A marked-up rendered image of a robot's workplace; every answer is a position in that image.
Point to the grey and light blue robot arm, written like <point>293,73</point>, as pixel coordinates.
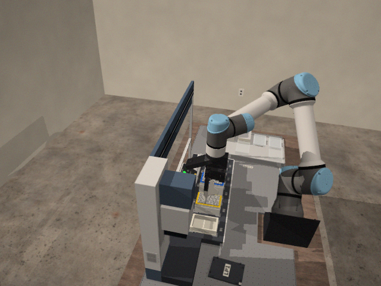
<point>311,176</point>

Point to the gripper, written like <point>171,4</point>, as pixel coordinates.
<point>216,171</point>

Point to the yellow tip rack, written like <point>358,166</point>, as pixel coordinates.
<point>212,207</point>

